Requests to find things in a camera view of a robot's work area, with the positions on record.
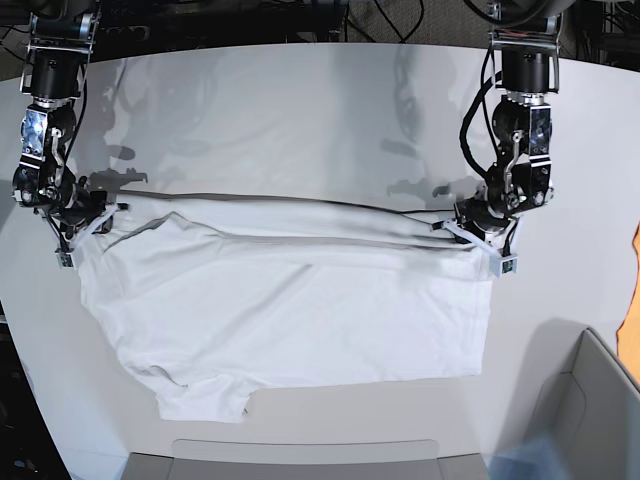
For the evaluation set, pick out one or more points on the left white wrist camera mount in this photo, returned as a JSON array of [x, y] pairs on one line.
[[502, 260]]

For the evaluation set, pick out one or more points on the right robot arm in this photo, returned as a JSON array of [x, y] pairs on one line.
[[61, 41]]

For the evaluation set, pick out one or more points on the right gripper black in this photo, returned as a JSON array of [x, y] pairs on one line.
[[83, 207]]

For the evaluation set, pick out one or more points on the orange cloth right edge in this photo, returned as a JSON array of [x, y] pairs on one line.
[[627, 334]]

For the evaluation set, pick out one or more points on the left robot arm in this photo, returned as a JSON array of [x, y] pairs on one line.
[[520, 68]]

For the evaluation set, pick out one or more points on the grey cardboard box right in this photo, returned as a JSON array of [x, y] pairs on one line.
[[586, 421]]

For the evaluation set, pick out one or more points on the grey tray bottom edge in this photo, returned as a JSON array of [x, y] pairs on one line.
[[200, 459]]

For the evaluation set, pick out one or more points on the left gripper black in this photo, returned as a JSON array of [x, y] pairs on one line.
[[477, 215]]

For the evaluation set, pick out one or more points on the white T-shirt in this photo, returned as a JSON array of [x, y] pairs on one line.
[[206, 302]]

